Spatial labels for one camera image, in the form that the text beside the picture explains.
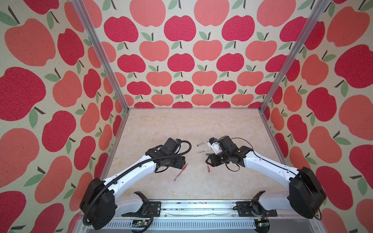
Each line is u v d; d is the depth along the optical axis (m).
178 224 0.70
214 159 0.73
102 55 0.88
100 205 0.40
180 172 0.88
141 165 0.51
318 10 0.70
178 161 0.72
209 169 0.88
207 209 0.77
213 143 0.77
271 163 0.51
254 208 0.67
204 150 0.96
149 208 0.73
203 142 0.99
